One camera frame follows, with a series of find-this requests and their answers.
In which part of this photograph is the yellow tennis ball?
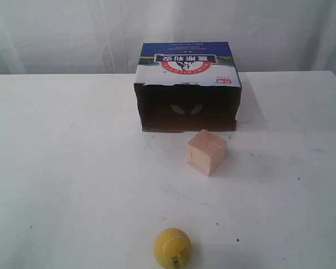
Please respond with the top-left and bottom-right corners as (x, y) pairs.
(154, 228), (192, 268)

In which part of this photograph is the light wooden cube block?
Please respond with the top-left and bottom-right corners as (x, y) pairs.
(186, 129), (227, 177)

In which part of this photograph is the printed cardboard box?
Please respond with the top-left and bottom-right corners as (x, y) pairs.
(134, 41), (242, 132)

